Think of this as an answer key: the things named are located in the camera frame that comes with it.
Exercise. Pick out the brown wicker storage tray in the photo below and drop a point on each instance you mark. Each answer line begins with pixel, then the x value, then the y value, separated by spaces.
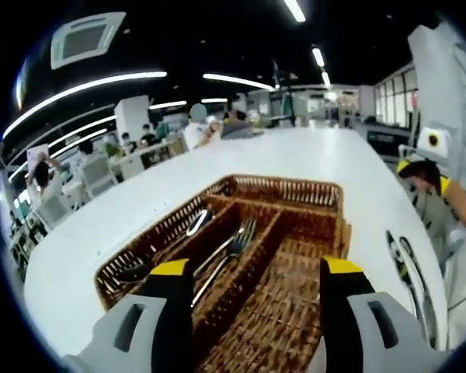
pixel 287 279

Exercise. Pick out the green potted plant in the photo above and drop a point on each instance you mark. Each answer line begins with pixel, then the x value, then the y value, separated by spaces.
pixel 111 150

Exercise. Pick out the white office chair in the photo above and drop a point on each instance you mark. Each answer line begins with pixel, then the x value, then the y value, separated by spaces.
pixel 99 175

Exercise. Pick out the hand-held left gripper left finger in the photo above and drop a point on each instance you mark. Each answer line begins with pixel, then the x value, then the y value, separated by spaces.
pixel 174 318

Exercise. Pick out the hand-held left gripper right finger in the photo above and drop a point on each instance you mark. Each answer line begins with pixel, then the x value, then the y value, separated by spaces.
pixel 341 322

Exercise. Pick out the pink hanging sign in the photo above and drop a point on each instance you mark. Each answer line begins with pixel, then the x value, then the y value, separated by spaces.
pixel 37 157

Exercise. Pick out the green metal frame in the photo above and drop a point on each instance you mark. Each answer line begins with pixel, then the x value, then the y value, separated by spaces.
pixel 284 101

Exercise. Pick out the steel knife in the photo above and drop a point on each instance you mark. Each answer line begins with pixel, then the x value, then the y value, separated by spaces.
pixel 397 258
pixel 415 279

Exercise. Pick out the straight ceiling light strip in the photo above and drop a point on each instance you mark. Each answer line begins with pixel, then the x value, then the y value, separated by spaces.
pixel 295 9

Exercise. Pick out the long curved ceiling light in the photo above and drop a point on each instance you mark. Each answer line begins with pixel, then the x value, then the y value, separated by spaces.
pixel 101 82

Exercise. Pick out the ceiling air conditioner unit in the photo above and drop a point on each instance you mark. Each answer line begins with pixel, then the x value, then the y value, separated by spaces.
pixel 85 39

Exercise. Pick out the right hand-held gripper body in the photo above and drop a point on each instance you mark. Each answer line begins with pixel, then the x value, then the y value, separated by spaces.
pixel 431 149

